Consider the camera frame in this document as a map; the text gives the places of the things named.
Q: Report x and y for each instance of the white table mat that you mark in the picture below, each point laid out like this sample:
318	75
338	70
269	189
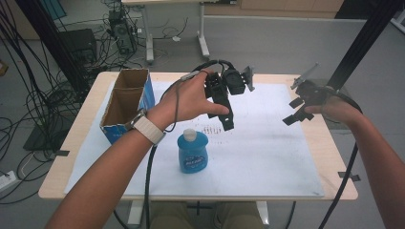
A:
254	152

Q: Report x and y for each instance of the black tape strip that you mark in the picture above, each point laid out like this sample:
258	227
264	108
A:
349	176
62	153

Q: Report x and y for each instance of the grey partition panel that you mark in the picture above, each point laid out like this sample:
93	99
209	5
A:
280	44

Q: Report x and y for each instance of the black metal frame post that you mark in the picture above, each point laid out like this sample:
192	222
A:
52	41
363	41

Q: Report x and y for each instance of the blue cardboard box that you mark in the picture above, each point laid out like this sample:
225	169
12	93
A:
125	105

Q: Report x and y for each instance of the white background table frame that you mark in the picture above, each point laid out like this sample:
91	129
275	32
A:
202	35

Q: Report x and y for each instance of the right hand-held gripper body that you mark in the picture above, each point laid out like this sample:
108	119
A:
313	93

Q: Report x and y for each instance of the person's left hand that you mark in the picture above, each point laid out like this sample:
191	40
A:
187	101

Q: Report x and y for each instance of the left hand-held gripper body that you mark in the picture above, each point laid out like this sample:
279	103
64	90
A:
234	82

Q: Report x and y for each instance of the person's right hand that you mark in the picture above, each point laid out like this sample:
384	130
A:
340	109

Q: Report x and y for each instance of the black computer tower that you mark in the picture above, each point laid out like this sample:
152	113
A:
122	31

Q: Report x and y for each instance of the black tape cross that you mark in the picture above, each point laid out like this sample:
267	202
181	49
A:
198	208

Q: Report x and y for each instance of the black equipment box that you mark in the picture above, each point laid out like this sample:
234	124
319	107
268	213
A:
79	46

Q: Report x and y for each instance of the blue bottle with white cap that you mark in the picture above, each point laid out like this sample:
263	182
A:
192	156

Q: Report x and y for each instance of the white power strip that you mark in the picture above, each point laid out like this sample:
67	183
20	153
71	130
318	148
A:
7	180

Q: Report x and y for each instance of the white table leg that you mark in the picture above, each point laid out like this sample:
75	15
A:
136	213

